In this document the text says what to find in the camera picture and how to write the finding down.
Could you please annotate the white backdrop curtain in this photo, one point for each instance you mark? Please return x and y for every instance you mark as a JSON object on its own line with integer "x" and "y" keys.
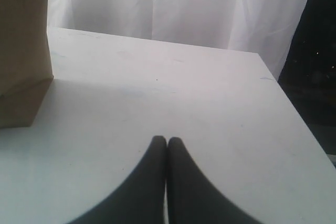
{"x": 265, "y": 27}

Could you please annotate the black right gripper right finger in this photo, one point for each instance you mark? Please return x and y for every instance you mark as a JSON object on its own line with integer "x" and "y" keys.
{"x": 191, "y": 197}

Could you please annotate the large brown paper bag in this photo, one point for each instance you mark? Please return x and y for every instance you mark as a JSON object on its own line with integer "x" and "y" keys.
{"x": 26, "y": 71}

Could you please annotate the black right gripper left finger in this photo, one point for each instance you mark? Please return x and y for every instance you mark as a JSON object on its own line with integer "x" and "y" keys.
{"x": 140, "y": 198}

